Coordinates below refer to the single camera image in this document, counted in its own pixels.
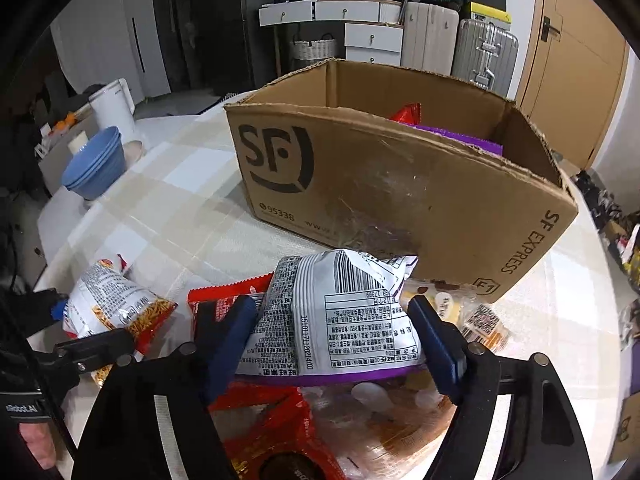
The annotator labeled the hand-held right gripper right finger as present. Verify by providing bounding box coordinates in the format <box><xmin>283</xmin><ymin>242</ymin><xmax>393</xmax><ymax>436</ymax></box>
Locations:
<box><xmin>407</xmin><ymin>295</ymin><xmax>596</xmax><ymax>480</ymax></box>

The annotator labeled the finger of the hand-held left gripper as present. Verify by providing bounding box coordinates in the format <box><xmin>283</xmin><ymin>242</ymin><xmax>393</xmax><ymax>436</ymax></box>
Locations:
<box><xmin>32</xmin><ymin>287</ymin><xmax>71</xmax><ymax>323</ymax></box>
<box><xmin>50</xmin><ymin>327</ymin><xmax>138</xmax><ymax>386</ymax></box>

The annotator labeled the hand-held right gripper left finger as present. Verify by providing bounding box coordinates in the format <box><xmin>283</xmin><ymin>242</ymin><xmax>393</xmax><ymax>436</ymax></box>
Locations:
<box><xmin>70</xmin><ymin>295</ymin><xmax>261</xmax><ymax>480</ymax></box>

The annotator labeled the red snack packet blue print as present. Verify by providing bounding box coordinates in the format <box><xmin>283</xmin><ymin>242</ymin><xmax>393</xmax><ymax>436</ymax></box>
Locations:
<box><xmin>187</xmin><ymin>272</ymin><xmax>276</xmax><ymax>321</ymax></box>

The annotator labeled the white orange noodle snack packet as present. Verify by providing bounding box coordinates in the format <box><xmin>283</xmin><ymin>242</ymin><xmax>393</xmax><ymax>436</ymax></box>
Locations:
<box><xmin>62</xmin><ymin>255</ymin><xmax>178</xmax><ymax>386</ymax></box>

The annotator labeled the clear chocolate chip bread packet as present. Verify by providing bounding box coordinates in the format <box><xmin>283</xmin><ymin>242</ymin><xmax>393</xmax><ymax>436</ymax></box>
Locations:
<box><xmin>400</xmin><ymin>280</ymin><xmax>512</xmax><ymax>356</ymax></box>

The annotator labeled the red cookie packet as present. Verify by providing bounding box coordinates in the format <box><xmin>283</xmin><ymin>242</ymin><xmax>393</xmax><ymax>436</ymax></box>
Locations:
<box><xmin>207</xmin><ymin>385</ymin><xmax>351</xmax><ymax>480</ymax></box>

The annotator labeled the orange bread packet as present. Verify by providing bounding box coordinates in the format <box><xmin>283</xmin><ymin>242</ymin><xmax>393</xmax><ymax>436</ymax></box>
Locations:
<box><xmin>305</xmin><ymin>380</ymin><xmax>458</xmax><ymax>480</ymax></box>

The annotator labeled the brown cardboard box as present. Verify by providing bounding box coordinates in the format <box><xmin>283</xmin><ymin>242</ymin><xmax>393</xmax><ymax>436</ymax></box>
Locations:
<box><xmin>223</xmin><ymin>57</ymin><xmax>579</xmax><ymax>305</ymax></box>

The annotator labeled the red white snack packet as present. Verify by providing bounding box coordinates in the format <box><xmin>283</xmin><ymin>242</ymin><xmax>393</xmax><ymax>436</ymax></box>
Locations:
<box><xmin>389</xmin><ymin>102</ymin><xmax>423</xmax><ymax>126</ymax></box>

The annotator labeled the person's left hand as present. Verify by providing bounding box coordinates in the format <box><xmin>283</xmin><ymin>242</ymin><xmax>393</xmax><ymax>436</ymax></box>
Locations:
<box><xmin>17</xmin><ymin>422</ymin><xmax>58</xmax><ymax>468</ymax></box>

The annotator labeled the stack of blue bowls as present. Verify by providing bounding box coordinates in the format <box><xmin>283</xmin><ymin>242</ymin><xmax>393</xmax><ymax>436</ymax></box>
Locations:
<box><xmin>61</xmin><ymin>126</ymin><xmax>126</xmax><ymax>201</ymax></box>

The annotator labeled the white cylindrical cup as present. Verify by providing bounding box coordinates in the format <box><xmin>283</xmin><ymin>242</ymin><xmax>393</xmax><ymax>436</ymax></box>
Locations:
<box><xmin>67</xmin><ymin>130</ymin><xmax>91</xmax><ymax>156</ymax></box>

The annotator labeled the purple board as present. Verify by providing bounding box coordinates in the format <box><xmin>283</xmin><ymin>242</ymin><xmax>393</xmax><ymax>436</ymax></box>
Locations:
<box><xmin>617</xmin><ymin>342</ymin><xmax>640</xmax><ymax>401</ymax></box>

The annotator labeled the brown printed carton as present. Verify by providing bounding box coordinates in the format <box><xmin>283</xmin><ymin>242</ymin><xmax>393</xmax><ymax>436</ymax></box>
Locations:
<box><xmin>607</xmin><ymin>395</ymin><xmax>640</xmax><ymax>466</ymax></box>

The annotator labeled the white kettle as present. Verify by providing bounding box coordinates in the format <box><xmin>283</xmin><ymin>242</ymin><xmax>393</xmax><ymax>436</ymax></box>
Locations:
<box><xmin>87</xmin><ymin>78</ymin><xmax>137</xmax><ymax>143</ymax></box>

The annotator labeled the black white patterned rug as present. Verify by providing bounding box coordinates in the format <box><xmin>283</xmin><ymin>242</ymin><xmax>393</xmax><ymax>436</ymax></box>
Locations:
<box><xmin>132</xmin><ymin>91</ymin><xmax>241</xmax><ymax>118</ymax></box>

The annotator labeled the white cabinet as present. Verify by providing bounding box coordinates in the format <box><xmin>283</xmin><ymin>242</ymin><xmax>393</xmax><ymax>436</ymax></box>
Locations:
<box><xmin>50</xmin><ymin>0</ymin><xmax>173</xmax><ymax>101</ymax></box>

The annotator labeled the silver suitcase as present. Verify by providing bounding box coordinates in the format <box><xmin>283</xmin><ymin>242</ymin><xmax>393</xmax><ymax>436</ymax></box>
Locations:
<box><xmin>450</xmin><ymin>17</ymin><xmax>521</xmax><ymax>93</ymax></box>

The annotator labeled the woven laundry basket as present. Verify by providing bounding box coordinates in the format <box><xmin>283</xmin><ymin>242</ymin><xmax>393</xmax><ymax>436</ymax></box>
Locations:
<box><xmin>290</xmin><ymin>32</ymin><xmax>341</xmax><ymax>63</ymax></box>

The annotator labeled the beige suitcase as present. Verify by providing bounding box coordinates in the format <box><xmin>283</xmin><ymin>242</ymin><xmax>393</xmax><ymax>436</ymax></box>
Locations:
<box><xmin>400</xmin><ymin>0</ymin><xmax>461</xmax><ymax>73</ymax></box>

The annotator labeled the tan wooden door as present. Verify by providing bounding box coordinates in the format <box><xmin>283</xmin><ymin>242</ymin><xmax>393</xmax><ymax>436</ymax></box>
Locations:
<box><xmin>515</xmin><ymin>0</ymin><xmax>631</xmax><ymax>171</ymax></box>

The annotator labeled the dark grey refrigerator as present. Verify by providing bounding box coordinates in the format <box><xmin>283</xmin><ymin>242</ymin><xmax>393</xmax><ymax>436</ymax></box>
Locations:
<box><xmin>150</xmin><ymin>0</ymin><xmax>281</xmax><ymax>106</ymax></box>

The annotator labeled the white drawer desk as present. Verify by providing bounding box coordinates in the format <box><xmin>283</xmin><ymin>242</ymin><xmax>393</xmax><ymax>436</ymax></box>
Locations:
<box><xmin>257</xmin><ymin>0</ymin><xmax>406</xmax><ymax>68</ymax></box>

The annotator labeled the yellow black shoe box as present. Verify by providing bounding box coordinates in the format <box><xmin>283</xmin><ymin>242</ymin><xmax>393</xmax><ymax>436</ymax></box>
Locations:
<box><xmin>460</xmin><ymin>2</ymin><xmax>513</xmax><ymax>26</ymax></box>

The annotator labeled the black cable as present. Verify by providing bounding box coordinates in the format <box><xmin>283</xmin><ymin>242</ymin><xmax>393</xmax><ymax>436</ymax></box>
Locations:
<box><xmin>0</xmin><ymin>305</ymin><xmax>78</xmax><ymax>461</ymax></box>

